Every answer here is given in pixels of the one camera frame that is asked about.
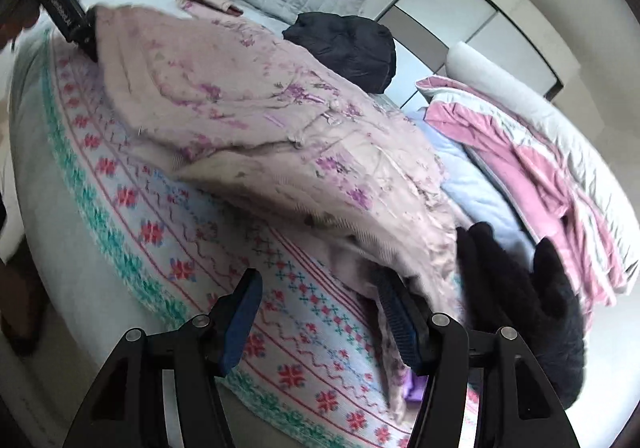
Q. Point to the white pillow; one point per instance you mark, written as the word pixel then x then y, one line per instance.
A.
pixel 550 127

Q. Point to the black puffer jacket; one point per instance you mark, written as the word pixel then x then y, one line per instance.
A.
pixel 350 47

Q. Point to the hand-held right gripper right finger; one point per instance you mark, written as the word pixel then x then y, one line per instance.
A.
pixel 402 328

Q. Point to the light blue quilted blanket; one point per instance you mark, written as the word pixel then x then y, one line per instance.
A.
pixel 480 198

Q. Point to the pink and white duvet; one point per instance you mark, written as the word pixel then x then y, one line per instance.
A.
pixel 530 152

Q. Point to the white wardrobe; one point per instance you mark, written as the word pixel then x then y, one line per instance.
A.
pixel 475 12

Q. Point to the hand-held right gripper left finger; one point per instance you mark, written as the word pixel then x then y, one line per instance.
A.
pixel 240 323

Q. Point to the pink floral garment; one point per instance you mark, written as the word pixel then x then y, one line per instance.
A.
pixel 280 127

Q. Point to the black fuzzy garment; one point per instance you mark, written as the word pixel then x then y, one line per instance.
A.
pixel 525 298

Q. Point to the person's left hand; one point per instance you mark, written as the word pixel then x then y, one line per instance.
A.
pixel 20 25

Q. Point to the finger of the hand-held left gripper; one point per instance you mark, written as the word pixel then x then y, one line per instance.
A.
pixel 91 40

